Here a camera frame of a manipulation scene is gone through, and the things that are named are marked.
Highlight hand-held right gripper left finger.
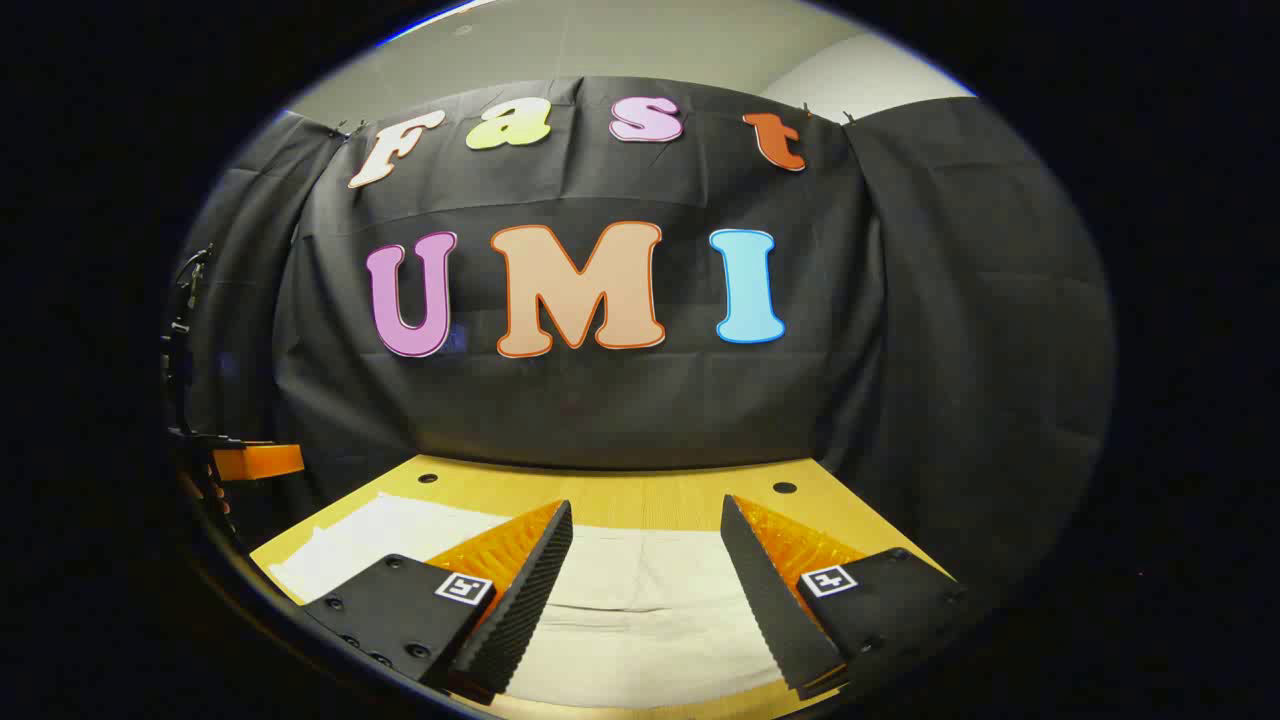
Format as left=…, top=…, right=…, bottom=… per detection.
left=303, top=499, right=574, bottom=704

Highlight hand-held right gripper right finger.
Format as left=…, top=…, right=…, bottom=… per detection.
left=720, top=494, right=971, bottom=701

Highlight white jeans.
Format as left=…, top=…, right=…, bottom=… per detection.
left=268, top=492, right=801, bottom=709

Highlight black backdrop cloth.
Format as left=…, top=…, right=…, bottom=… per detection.
left=165, top=75, right=1116, bottom=601

